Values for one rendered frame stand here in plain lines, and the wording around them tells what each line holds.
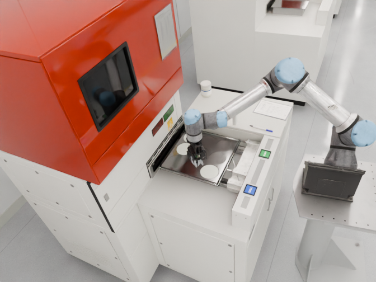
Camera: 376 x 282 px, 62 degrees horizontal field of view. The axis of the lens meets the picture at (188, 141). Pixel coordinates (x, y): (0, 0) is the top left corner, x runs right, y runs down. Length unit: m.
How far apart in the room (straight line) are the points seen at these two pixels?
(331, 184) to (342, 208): 0.14
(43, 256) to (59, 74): 1.99
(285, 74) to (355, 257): 1.56
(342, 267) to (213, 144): 1.26
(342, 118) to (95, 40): 1.07
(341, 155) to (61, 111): 1.25
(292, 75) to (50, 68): 0.96
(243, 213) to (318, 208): 0.43
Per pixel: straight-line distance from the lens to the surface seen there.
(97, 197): 1.46
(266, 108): 2.03
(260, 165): 1.69
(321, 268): 2.49
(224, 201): 1.70
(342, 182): 1.69
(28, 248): 2.96
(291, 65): 1.46
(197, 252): 1.91
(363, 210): 1.80
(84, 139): 1.21
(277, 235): 2.57
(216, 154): 1.82
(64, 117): 1.14
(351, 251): 2.61
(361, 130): 1.53
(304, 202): 1.74
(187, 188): 1.77
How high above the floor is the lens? 2.21
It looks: 43 degrees down
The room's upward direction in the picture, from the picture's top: 8 degrees counter-clockwise
